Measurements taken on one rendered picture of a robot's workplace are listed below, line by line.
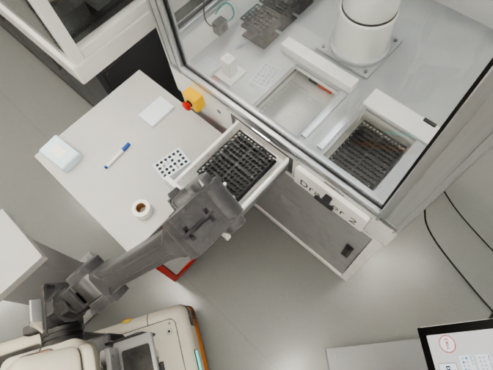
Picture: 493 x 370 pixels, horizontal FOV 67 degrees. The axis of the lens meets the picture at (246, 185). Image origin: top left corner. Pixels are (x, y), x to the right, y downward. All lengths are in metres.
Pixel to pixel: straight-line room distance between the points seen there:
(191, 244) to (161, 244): 0.06
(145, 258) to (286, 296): 1.47
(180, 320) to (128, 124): 0.90
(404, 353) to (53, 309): 1.63
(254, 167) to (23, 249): 0.90
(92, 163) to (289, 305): 1.20
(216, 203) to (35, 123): 2.41
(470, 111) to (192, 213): 0.49
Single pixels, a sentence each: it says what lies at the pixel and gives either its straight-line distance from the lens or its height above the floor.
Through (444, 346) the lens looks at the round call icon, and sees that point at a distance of 1.14.
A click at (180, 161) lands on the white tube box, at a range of 1.47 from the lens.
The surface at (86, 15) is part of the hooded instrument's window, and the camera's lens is 1.70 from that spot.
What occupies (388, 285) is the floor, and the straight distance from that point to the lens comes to 2.18.
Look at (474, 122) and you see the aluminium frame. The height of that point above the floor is 1.51.
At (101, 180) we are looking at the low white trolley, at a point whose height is 0.76.
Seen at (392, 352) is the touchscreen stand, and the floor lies 0.03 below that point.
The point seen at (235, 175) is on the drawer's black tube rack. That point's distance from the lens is 1.33.
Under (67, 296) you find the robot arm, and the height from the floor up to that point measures 1.26.
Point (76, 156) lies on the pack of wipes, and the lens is 1.63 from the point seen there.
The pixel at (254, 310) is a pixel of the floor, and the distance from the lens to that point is 2.08.
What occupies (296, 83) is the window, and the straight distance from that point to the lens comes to 1.00.
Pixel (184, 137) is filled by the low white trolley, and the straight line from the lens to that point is 1.56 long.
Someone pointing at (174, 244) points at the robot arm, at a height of 1.49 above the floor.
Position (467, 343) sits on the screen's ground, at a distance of 1.11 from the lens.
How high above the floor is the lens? 2.06
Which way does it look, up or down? 66 degrees down
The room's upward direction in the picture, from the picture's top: 9 degrees counter-clockwise
